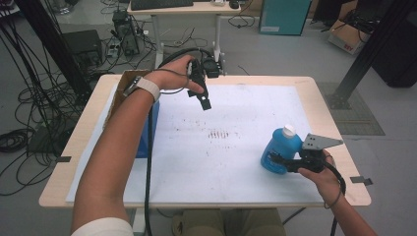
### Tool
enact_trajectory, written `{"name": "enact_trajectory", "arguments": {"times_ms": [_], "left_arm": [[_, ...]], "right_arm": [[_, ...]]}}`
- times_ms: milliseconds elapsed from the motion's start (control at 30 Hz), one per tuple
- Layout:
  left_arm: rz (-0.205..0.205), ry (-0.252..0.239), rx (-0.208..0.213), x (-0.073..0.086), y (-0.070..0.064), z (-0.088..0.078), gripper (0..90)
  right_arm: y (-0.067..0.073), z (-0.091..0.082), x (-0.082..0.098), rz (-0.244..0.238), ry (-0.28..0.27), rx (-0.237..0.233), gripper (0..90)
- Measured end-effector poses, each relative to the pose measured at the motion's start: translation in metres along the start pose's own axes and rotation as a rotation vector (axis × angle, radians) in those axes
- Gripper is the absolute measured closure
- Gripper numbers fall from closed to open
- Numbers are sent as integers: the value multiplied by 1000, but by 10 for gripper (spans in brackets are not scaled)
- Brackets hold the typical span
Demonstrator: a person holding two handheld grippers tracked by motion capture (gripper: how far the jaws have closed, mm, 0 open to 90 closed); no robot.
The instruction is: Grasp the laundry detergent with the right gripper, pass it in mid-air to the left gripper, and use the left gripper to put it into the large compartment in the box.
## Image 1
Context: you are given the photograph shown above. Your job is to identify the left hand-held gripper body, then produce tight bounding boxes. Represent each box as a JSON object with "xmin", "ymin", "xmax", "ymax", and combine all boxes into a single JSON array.
[{"xmin": 188, "ymin": 56, "xmax": 221, "ymax": 98}]

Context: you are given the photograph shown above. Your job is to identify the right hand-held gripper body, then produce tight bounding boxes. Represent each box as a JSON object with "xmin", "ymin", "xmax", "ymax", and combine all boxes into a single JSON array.
[{"xmin": 285, "ymin": 132, "xmax": 344, "ymax": 175}]

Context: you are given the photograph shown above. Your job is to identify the blue bottle with white cap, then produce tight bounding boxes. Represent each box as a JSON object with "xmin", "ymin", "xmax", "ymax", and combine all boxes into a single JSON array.
[{"xmin": 260, "ymin": 124, "xmax": 304, "ymax": 175}]

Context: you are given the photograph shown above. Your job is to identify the person's right hand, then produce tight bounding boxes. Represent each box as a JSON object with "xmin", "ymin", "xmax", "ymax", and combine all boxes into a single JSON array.
[{"xmin": 297, "ymin": 149, "xmax": 342, "ymax": 207}]

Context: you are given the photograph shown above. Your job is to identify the person's left hand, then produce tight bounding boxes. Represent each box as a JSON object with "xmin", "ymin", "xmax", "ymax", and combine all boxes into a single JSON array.
[{"xmin": 146, "ymin": 54, "xmax": 206, "ymax": 94}]

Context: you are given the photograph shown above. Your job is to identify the blue cardboard box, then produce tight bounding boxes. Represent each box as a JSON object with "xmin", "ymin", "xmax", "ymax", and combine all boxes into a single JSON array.
[{"xmin": 103, "ymin": 69, "xmax": 161, "ymax": 159}]

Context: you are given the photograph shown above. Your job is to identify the wristwatch with beige band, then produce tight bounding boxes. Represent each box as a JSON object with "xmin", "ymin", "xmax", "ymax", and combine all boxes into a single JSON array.
[{"xmin": 122, "ymin": 76, "xmax": 161, "ymax": 103}]

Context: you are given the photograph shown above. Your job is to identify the grey floor mat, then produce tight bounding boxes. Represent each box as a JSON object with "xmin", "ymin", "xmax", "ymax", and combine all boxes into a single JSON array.
[{"xmin": 316, "ymin": 82, "xmax": 387, "ymax": 137}]

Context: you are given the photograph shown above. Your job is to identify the white desk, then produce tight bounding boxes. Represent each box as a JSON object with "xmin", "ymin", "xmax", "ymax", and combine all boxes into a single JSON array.
[{"xmin": 127, "ymin": 0, "xmax": 242, "ymax": 72}]

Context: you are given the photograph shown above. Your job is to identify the white table mat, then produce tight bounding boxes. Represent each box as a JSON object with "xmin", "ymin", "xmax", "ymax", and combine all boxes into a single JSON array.
[{"xmin": 65, "ymin": 83, "xmax": 324, "ymax": 205}]

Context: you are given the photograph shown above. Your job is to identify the black keyboard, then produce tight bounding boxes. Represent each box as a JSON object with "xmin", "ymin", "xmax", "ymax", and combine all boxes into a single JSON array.
[{"xmin": 130, "ymin": 0, "xmax": 195, "ymax": 11}]

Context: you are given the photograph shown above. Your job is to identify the person's khaki pants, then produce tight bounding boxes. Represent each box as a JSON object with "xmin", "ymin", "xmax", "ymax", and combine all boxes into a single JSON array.
[{"xmin": 178, "ymin": 208, "xmax": 286, "ymax": 236}]

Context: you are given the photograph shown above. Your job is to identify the teal cabinet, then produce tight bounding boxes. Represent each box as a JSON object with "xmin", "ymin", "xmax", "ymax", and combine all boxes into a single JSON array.
[{"xmin": 259, "ymin": 0, "xmax": 313, "ymax": 36}]

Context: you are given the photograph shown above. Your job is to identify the black equipment box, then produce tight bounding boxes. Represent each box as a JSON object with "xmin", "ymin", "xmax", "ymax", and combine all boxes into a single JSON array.
[{"xmin": 62, "ymin": 29, "xmax": 103, "ymax": 67}]

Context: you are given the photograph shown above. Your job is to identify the black metal stand with base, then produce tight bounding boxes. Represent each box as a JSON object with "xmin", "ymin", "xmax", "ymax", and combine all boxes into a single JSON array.
[{"xmin": 328, "ymin": 0, "xmax": 417, "ymax": 111}]

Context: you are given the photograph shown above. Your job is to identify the brown cardboard box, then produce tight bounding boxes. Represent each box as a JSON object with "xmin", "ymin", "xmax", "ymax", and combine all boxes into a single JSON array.
[{"xmin": 328, "ymin": 19, "xmax": 372, "ymax": 55}]

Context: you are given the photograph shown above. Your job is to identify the dark cabinet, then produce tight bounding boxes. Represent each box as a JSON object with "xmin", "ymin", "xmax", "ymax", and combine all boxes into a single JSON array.
[{"xmin": 372, "ymin": 13, "xmax": 417, "ymax": 88}]

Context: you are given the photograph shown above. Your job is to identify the person's white shirt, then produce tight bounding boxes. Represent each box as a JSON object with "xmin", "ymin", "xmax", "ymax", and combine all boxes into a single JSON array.
[{"xmin": 71, "ymin": 216, "xmax": 135, "ymax": 236}]

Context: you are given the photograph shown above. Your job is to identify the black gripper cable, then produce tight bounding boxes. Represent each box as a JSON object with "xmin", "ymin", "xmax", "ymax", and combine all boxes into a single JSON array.
[
  {"xmin": 323, "ymin": 160, "xmax": 347, "ymax": 236},
  {"xmin": 143, "ymin": 47, "xmax": 215, "ymax": 236}
]

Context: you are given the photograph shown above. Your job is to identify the black metal post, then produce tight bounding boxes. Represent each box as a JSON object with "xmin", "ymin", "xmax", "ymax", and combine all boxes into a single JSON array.
[{"xmin": 14, "ymin": 0, "xmax": 92, "ymax": 99}]

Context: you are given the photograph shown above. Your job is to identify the bundle of black floor cables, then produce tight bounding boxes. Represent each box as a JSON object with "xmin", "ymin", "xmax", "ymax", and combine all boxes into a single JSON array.
[{"xmin": 0, "ymin": 19, "xmax": 83, "ymax": 198}]

